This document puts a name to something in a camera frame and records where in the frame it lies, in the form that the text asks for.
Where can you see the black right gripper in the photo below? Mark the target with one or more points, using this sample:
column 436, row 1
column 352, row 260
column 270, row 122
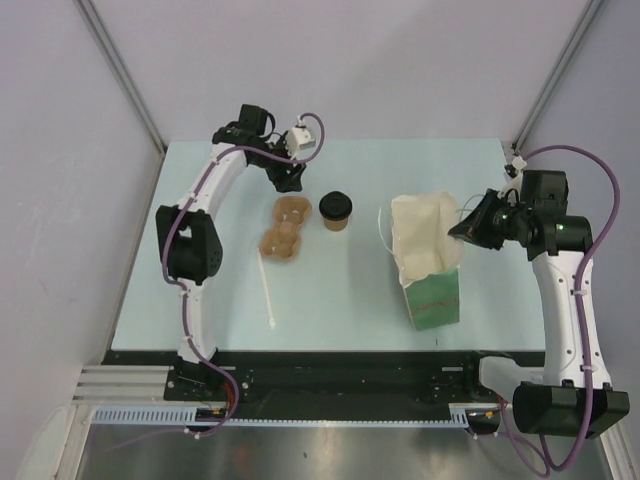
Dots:
column 474, row 228

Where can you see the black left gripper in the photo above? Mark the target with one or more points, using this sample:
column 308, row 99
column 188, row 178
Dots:
column 287, row 182

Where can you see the green illustrated paper bag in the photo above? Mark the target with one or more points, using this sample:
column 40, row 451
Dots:
column 426, row 257

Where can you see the black plastic cup lid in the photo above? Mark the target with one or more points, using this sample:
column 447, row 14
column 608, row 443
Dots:
column 335, row 206

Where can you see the brown cardboard cup carrier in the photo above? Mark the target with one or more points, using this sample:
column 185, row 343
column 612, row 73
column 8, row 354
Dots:
column 282, row 241

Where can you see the brown paper coffee cup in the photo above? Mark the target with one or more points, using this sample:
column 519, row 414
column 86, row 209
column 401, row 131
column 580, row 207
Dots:
column 335, row 225

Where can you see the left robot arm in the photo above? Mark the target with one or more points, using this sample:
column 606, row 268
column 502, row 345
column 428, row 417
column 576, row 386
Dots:
column 190, row 249

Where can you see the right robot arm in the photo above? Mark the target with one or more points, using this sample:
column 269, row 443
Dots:
column 573, row 395

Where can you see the white paper-wrapped straw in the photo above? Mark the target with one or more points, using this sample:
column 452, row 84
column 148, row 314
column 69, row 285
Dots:
column 266, row 292

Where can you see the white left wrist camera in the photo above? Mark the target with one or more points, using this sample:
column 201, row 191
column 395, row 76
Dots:
column 299, row 138

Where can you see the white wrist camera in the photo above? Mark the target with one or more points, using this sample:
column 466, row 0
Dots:
column 299, row 138
column 514, row 172

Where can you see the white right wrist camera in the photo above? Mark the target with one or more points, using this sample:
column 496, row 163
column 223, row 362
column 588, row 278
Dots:
column 514, row 172

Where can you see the aluminium frame post right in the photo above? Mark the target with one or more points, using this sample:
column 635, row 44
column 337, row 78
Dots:
column 569, row 52

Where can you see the aluminium frame post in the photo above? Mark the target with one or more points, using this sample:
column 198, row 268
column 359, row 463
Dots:
column 569, row 52
column 106, row 44

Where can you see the white slotted cable duct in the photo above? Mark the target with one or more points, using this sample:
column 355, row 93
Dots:
column 454, row 416

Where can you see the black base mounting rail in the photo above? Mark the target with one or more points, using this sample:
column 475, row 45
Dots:
column 401, row 385

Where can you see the aluminium frame post left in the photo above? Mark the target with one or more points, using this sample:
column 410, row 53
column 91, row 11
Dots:
column 106, row 44

